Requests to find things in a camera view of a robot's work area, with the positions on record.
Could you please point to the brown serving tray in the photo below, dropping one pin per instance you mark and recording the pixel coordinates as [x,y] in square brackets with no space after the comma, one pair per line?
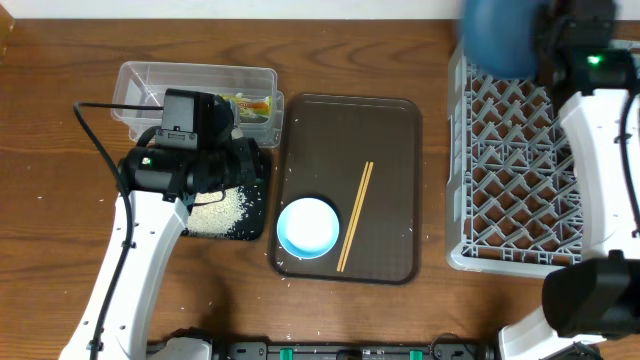
[363,157]

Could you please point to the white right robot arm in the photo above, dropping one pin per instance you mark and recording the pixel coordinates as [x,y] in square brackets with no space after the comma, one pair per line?
[597,299]

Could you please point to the clear plastic bin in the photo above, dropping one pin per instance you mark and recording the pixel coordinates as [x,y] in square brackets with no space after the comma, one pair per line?
[145,83]

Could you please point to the light blue bowl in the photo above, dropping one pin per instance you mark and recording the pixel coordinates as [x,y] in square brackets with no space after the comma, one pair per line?
[308,228]

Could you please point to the wooden chopstick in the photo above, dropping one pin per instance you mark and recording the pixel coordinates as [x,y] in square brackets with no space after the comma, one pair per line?
[356,220]
[351,220]

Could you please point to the black tray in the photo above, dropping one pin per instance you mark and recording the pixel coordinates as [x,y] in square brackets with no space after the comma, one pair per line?
[257,200]

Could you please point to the yellow snack wrapper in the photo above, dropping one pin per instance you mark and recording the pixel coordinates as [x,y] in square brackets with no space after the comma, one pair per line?
[250,108]

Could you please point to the wooden chopstick left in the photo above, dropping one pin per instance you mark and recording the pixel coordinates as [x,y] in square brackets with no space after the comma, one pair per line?
[351,220]

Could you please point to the pile of white rice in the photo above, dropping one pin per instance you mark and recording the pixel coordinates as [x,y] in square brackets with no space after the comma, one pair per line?
[218,214]

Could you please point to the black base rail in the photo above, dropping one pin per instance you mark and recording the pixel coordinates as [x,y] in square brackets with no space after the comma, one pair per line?
[194,343]

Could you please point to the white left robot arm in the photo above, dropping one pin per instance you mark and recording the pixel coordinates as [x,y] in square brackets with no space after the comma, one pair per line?
[150,216]

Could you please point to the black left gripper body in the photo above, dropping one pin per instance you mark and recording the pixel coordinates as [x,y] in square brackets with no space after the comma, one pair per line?
[219,169]

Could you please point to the wooden chopstick right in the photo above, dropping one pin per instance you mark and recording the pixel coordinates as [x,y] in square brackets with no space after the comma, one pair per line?
[356,220]

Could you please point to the grey dishwasher rack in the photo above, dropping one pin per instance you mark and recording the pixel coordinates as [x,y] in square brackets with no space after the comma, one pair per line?
[531,190]

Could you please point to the dark blue plate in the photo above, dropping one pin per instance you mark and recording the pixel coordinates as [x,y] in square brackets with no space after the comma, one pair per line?
[498,36]

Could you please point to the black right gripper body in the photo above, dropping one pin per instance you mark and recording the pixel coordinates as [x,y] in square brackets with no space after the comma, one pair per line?
[546,41]

